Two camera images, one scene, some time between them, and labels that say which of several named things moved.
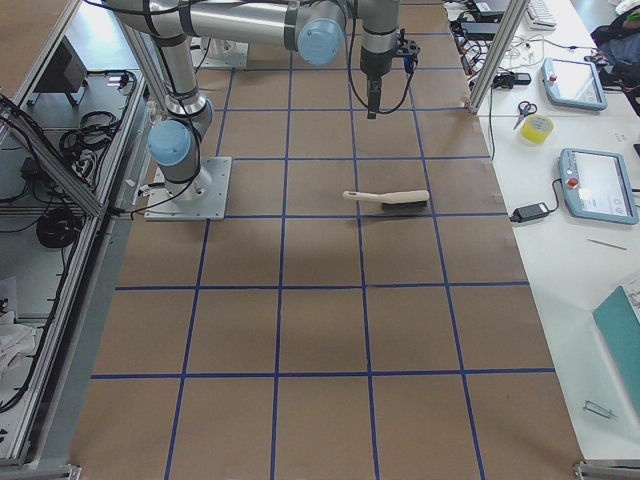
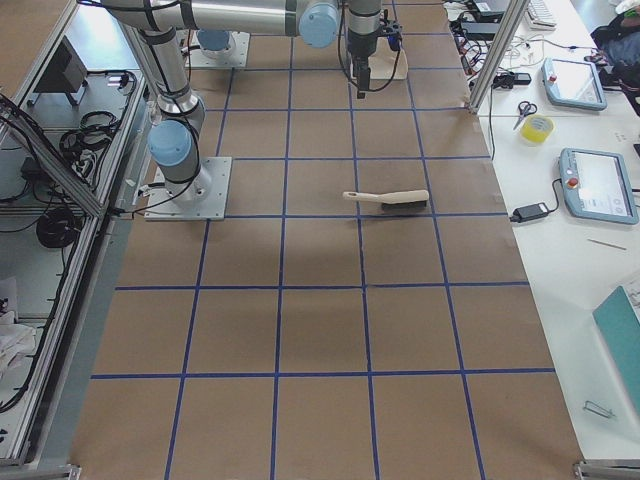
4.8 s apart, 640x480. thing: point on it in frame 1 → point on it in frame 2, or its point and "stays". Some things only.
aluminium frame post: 515,14 stays
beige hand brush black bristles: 401,200 stays
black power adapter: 529,212 stays
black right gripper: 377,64 → 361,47
